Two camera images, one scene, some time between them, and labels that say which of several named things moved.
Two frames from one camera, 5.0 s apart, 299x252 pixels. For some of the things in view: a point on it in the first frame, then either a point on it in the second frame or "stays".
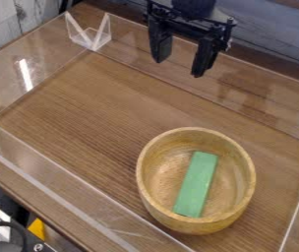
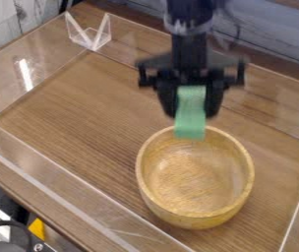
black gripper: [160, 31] to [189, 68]
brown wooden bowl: [160, 168] stays
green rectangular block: [195, 184] to [188, 128]
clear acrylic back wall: [268, 88] stays
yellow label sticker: [37, 228] stays
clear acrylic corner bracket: [89, 38] stays
